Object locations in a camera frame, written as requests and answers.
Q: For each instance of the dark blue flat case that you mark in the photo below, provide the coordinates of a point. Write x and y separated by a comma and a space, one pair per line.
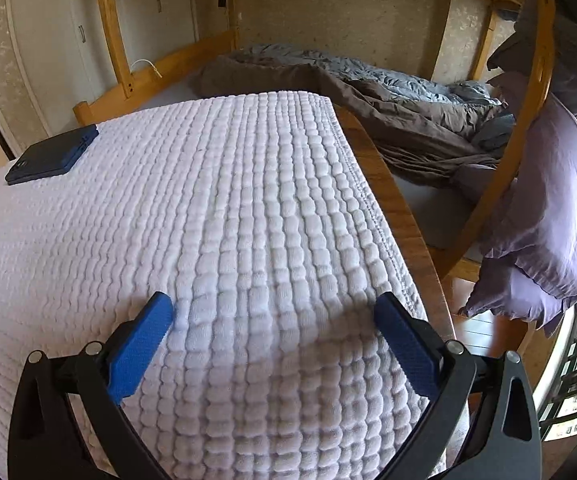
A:
48, 157

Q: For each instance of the grey bed sheet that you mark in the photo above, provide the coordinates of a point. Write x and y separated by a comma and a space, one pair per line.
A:
433, 215

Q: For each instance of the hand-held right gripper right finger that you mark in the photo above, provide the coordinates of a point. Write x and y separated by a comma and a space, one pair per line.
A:
406, 345

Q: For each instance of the wooden bunk bed frame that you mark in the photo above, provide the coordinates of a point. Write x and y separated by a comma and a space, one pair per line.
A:
168, 67

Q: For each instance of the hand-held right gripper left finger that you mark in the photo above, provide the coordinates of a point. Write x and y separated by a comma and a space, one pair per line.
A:
141, 345

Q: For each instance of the white quilted blanket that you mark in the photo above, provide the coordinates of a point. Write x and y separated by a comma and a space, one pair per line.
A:
243, 210

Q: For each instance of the purple pillowcase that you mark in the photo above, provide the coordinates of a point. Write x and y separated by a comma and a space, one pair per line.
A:
543, 200

